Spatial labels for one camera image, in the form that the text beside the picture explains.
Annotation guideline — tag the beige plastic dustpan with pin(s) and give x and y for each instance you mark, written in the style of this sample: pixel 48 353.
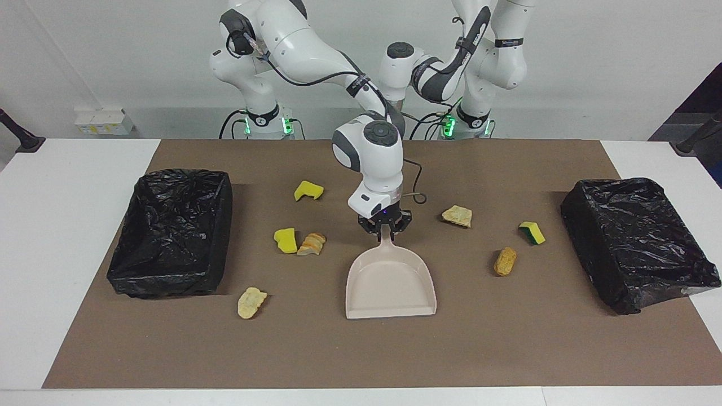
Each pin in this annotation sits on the beige plastic dustpan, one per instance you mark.
pixel 389 282

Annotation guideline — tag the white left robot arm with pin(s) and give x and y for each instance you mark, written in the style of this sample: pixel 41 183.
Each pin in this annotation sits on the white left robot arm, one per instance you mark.
pixel 502 62

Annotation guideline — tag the pale bread piece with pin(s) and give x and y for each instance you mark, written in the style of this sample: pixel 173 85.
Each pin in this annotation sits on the pale bread piece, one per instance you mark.
pixel 251 303

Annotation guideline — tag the black stand foot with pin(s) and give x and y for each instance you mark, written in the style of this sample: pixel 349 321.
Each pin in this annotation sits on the black stand foot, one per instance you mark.
pixel 25 141
pixel 696 135

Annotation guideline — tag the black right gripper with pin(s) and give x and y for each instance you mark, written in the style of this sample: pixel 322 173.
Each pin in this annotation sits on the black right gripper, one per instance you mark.
pixel 386 217

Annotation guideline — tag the black bag lined bin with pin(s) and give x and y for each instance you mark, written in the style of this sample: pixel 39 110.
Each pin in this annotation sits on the black bag lined bin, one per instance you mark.
pixel 637 248
pixel 169 237

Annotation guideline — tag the striped croissant piece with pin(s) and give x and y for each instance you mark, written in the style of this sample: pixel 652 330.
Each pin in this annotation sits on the striped croissant piece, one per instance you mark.
pixel 311 245

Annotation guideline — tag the green and yellow sponge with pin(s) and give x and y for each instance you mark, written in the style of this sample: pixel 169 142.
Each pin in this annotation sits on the green and yellow sponge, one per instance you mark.
pixel 533 233

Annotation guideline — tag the pale toast slice piece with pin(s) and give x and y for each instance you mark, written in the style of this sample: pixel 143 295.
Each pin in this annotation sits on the pale toast slice piece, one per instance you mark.
pixel 457 216

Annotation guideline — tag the white wall power strip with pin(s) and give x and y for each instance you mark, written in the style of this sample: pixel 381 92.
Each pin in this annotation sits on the white wall power strip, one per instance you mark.
pixel 104 121

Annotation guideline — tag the brown table mat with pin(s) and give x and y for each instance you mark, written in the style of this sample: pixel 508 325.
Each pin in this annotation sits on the brown table mat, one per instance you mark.
pixel 361 349

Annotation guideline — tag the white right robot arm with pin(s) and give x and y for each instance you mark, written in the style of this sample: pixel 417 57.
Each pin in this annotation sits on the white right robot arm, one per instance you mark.
pixel 369 152

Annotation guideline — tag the brown bread roll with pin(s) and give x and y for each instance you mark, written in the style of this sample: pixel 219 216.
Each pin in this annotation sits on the brown bread roll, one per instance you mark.
pixel 505 261

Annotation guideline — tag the notched yellow sponge piece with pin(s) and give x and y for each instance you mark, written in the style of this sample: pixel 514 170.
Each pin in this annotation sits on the notched yellow sponge piece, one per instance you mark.
pixel 307 190

